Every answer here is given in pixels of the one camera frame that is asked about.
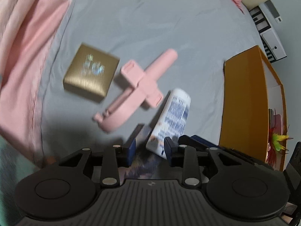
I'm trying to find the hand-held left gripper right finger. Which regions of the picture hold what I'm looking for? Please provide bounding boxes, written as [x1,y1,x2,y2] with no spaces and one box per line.
[164,137,255,186]

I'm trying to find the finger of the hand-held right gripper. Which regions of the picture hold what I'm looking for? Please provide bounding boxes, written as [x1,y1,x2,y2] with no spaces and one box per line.
[179,135,273,170]

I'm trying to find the gold square gift box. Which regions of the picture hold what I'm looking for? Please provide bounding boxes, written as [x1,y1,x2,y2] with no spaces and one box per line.
[62,43,120,103]

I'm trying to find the colourful feather toy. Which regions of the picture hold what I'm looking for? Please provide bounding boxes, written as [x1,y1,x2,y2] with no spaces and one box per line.
[266,126,294,168]

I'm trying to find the orange cardboard box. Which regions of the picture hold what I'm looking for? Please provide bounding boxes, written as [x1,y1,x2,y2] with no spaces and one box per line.
[219,45,289,172]

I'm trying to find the pink blanket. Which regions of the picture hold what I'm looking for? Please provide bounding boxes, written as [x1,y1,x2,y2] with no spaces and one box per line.
[0,0,80,167]

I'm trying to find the grey bed sheet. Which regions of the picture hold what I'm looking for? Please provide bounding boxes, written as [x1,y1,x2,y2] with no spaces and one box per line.
[38,0,266,170]

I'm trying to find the pink plastic phone holder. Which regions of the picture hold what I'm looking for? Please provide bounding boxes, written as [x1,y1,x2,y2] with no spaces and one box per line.
[93,49,178,133]

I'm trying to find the white squeeze tube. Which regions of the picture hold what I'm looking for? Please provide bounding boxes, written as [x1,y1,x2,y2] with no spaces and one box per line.
[146,88,191,158]

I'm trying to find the person's teal striped trousers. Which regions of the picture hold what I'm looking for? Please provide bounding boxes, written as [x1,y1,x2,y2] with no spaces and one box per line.
[0,135,41,226]

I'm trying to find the printed card packet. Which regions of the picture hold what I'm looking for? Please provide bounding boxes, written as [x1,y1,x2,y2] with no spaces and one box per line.
[122,124,184,182]

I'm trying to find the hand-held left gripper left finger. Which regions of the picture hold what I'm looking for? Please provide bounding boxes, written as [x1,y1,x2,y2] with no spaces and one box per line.
[58,138,137,186]

